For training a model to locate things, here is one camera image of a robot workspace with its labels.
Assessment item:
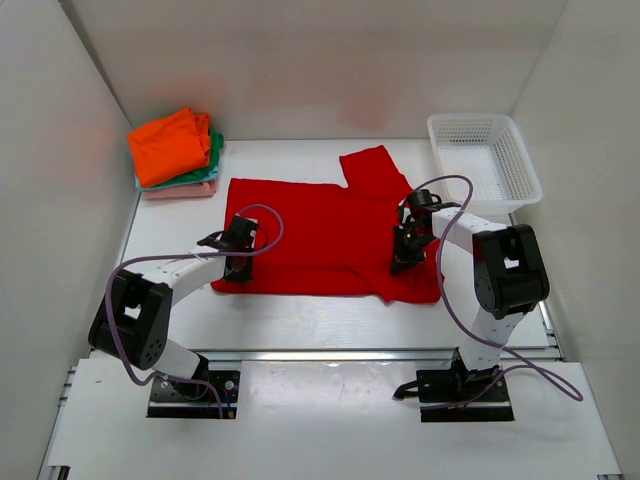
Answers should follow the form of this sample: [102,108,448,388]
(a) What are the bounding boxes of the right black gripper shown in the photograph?
[390,227,436,277]

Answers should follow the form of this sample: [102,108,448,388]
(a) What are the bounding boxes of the red t shirt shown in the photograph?
[211,146,440,304]

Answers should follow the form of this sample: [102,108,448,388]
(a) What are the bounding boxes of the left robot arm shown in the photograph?
[88,215,259,398]

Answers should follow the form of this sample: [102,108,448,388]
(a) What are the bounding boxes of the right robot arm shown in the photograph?
[390,189,550,401]

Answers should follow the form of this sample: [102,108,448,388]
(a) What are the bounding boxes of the pink folded t shirt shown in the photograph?
[142,180,217,200]

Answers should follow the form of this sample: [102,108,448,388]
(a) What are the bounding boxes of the white plastic basket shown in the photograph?
[427,113,543,216]

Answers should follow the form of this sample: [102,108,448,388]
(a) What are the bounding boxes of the light blue folded t shirt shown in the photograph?
[135,176,149,192]

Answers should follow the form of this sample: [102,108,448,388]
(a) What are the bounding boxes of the green folded t shirt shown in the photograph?
[168,131,225,186]

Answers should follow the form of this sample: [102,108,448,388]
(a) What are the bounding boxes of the orange folded t shirt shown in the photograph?
[127,108,211,188]

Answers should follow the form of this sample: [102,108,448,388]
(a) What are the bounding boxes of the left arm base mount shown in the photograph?
[147,362,241,420]

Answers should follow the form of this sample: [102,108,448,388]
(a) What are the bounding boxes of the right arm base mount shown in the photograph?
[392,360,515,423]

